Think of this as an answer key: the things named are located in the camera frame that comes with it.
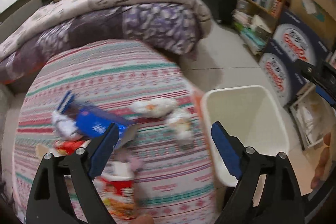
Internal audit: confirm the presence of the patterned knit bedspread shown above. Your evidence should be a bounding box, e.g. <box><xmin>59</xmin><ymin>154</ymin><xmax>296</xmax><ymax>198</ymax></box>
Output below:
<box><xmin>11</xmin><ymin>39</ymin><xmax>220</xmax><ymax>224</ymax></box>

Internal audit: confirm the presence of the small blue white box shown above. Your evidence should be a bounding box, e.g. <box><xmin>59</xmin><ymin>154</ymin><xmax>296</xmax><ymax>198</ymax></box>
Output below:
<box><xmin>56</xmin><ymin>90</ymin><xmax>75</xmax><ymax>114</ymax></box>

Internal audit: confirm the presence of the red instant noodle cup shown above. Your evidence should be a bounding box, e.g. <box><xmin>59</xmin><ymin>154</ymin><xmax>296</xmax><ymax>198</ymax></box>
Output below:
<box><xmin>93</xmin><ymin>161</ymin><xmax>137</xmax><ymax>220</ymax></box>

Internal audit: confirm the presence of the blue toothpaste box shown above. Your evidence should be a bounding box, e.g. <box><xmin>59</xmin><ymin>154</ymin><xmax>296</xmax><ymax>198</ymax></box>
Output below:
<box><xmin>75</xmin><ymin>105</ymin><xmax>138</xmax><ymax>149</ymax></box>

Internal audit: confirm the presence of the purple white folded quilt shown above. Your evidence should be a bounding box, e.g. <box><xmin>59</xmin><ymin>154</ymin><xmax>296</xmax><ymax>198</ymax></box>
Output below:
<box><xmin>1</xmin><ymin>0</ymin><xmax>212</xmax><ymax>84</ymax></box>

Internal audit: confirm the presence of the person's hand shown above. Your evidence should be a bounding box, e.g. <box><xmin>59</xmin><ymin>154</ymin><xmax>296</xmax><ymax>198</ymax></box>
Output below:
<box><xmin>310</xmin><ymin>133</ymin><xmax>331</xmax><ymax>190</ymax></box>

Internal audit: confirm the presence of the white trash bin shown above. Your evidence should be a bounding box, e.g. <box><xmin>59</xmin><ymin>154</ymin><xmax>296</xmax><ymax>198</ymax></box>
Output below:
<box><xmin>201</xmin><ymin>85</ymin><xmax>289</xmax><ymax>187</ymax></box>

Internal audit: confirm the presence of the white wrapper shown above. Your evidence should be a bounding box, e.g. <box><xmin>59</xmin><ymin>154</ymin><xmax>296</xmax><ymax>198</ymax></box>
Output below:
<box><xmin>166</xmin><ymin>108</ymin><xmax>194</xmax><ymax>147</ymax></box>

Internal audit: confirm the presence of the red snack wrapper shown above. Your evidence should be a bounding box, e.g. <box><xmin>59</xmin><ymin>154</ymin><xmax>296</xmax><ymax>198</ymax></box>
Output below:
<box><xmin>54</xmin><ymin>140</ymin><xmax>91</xmax><ymax>156</ymax></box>

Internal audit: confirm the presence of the white tissue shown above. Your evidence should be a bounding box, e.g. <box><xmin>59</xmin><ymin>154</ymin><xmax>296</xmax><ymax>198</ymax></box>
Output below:
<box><xmin>130</xmin><ymin>98</ymin><xmax>178</xmax><ymax>118</ymax></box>

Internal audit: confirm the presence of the blue Ganten water carton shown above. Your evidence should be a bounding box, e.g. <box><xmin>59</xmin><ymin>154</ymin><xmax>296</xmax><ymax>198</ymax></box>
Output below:
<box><xmin>273</xmin><ymin>9</ymin><xmax>330</xmax><ymax>65</ymax></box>

